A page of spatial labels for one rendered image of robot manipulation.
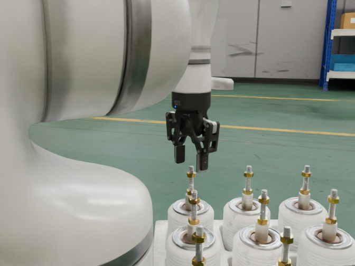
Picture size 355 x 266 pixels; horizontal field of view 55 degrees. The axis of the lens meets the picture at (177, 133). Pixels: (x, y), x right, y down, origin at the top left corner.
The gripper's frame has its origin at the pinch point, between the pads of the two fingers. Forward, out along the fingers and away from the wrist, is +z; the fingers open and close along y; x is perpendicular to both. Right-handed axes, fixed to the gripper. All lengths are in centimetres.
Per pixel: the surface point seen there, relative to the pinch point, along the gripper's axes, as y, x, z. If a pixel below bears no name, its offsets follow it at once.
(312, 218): 17.8, 16.5, 10.4
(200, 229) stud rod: 19.4, -14.2, 1.3
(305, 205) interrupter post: 14.9, 18.4, 9.3
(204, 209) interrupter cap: 3.0, 1.3, 9.8
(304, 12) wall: -260, 431, -72
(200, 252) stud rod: 19.4, -14.1, 4.7
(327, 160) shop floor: -36, 123, 35
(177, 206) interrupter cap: -1.2, -2.2, 9.8
